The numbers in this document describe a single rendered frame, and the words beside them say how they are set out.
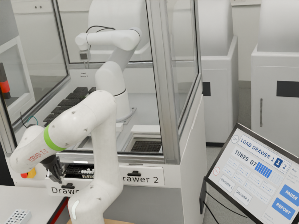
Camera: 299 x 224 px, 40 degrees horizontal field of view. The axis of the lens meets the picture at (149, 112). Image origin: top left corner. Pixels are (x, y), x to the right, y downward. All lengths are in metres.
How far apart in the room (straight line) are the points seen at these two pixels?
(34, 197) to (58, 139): 0.97
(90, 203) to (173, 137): 0.59
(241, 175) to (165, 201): 0.59
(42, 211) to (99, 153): 0.73
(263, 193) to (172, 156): 0.56
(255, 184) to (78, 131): 0.77
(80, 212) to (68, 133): 0.37
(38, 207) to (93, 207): 0.70
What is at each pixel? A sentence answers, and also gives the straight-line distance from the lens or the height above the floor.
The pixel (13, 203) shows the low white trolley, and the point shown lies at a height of 0.76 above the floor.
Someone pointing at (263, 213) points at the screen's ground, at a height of 1.00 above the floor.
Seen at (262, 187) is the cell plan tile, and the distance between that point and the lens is 1.76.
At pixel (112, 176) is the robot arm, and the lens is 1.75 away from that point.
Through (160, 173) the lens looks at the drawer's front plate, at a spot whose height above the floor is 0.90.
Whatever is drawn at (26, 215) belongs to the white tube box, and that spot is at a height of 0.79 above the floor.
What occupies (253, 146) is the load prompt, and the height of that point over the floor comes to 1.16.
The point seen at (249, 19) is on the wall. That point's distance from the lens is 5.04.
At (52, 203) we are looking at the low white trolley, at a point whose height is 0.76.
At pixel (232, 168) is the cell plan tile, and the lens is 1.87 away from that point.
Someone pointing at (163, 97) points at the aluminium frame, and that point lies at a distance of 1.94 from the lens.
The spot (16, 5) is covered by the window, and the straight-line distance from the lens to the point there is 2.08.
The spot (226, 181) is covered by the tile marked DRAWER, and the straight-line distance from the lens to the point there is 1.88.
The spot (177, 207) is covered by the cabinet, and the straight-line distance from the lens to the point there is 2.29.
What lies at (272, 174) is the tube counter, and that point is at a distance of 1.74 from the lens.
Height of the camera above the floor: 2.11
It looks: 26 degrees down
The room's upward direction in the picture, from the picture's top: 7 degrees counter-clockwise
